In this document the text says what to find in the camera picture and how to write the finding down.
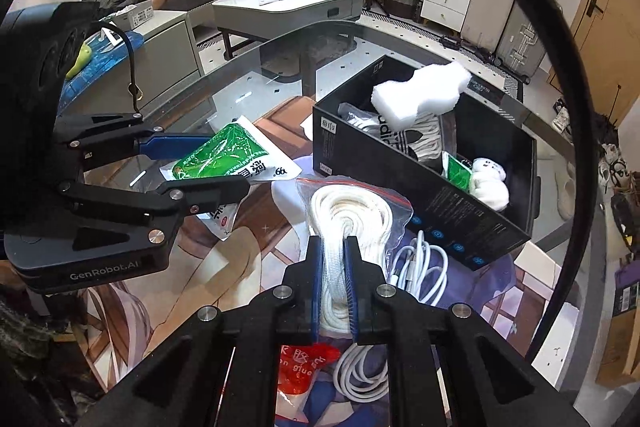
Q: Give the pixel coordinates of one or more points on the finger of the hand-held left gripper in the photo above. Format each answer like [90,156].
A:
[200,197]
[170,144]

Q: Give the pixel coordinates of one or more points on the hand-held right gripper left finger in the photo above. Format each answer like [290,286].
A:
[316,287]

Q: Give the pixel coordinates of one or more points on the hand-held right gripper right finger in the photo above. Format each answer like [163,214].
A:
[351,287]

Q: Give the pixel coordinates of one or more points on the small green medicine packet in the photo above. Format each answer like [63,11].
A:
[225,147]

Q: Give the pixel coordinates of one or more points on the black cardboard box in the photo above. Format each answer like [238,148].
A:
[450,217]

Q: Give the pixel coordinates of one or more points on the large green medicine packet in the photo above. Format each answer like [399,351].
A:
[456,172]

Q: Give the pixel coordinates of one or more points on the printed cartoon table mat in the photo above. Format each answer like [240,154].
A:
[240,267]

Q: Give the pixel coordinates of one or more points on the red white glue packet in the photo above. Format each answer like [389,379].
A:
[300,367]

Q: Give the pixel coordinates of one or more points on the grey side cabinet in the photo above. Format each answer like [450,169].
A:
[165,47]

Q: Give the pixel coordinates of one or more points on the blue plastic bag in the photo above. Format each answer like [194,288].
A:
[100,54]

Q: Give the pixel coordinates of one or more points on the white carton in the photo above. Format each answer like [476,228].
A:
[137,16]

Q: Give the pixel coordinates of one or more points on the white plush toy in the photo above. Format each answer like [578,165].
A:
[490,187]

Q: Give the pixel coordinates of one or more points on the white coffee table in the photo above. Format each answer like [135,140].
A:
[300,4]

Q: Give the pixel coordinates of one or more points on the white foam sponge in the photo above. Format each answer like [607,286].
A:
[420,97]

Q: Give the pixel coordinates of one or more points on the white slipper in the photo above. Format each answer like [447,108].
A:
[567,192]

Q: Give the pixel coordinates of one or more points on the black white patterned rug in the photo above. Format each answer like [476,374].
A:
[507,82]

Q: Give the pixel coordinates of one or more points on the black floor tool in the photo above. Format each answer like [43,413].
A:
[452,41]

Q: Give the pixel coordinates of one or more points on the brown cardboard box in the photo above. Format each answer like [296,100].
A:
[620,347]

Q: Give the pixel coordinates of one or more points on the purple carton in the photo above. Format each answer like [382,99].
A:
[627,287]

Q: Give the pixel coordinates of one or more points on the white trash bin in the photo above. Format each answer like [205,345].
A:
[622,217]

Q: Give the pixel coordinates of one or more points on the pile of shoes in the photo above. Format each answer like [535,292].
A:
[612,167]

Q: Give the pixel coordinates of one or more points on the silver suitcase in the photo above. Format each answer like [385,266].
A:
[520,42]

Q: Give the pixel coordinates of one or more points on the white suitcase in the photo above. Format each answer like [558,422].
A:
[487,12]

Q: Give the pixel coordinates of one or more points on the black umbrella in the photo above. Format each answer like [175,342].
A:
[612,122]

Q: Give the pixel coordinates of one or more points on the wooden door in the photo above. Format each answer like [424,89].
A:
[607,57]

